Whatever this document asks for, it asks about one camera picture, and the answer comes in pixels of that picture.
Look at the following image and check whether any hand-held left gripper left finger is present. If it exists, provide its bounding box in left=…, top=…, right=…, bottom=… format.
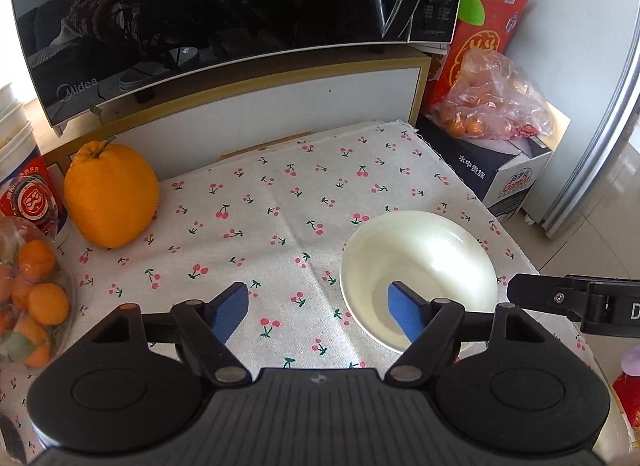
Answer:
left=92, top=282, right=251, bottom=388

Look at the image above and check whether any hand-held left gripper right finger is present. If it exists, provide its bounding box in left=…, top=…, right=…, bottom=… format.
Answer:
left=384, top=281, right=546, bottom=384

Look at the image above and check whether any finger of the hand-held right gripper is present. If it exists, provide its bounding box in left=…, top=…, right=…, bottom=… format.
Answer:
left=506, top=273, right=591, bottom=319

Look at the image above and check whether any cream white ceramic bowl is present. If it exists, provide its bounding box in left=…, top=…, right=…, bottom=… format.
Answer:
left=339, top=210, right=499, bottom=355

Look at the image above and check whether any red and pink item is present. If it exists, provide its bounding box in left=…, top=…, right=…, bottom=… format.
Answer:
left=612, top=345, right=640, bottom=428

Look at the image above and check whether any cherry print tablecloth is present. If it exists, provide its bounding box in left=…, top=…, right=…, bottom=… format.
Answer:
left=0, top=118, right=597, bottom=447

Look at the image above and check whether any dark cardboard box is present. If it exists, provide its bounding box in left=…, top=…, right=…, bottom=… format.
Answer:
left=415, top=112, right=554, bottom=223

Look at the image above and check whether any large orange with stem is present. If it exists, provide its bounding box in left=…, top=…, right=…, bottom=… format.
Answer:
left=63, top=106, right=161, bottom=249

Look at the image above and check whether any glass jar of small oranges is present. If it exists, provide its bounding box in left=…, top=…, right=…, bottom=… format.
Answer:
left=0, top=216, right=77, bottom=368

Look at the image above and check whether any plastic bag of small oranges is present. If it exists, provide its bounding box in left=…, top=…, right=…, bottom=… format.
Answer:
left=432, top=49, right=554, bottom=140

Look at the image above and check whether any silver refrigerator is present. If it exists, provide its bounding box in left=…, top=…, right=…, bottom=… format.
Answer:
left=504, top=0, right=640, bottom=240

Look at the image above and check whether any wooden framed stand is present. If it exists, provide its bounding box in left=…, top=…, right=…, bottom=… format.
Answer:
left=25, top=46, right=434, bottom=183

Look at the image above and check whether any red cardboard box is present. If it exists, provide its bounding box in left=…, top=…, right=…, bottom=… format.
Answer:
left=424, top=0, right=532, bottom=112

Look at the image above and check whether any green plastic item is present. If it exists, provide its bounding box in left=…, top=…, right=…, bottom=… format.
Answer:
left=459, top=0, right=487, bottom=22

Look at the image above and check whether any black microwave oven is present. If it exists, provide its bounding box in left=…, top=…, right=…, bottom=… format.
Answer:
left=7, top=0, right=469, bottom=129

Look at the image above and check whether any stack of white paper cups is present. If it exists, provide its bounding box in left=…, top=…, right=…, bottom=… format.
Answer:
left=0, top=82, right=27, bottom=127

